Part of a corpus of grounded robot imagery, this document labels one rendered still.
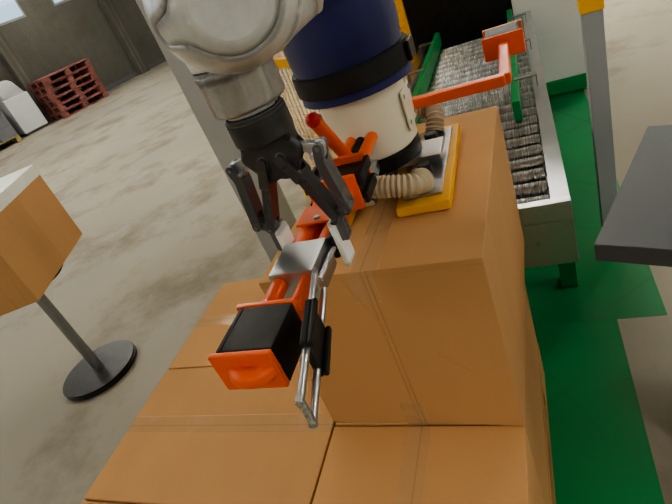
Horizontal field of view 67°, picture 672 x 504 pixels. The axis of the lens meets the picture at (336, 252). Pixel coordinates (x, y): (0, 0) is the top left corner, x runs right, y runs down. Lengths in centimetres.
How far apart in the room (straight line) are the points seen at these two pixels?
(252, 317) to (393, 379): 50
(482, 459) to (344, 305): 38
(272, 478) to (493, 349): 54
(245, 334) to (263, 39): 30
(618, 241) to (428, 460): 55
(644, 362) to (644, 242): 84
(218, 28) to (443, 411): 85
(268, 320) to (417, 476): 58
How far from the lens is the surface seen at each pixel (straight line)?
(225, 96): 58
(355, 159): 84
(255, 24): 37
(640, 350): 193
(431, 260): 80
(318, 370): 52
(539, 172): 182
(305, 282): 60
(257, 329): 54
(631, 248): 109
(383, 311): 88
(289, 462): 117
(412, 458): 107
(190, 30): 38
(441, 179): 97
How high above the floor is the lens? 140
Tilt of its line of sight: 30 degrees down
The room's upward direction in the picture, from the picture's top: 23 degrees counter-clockwise
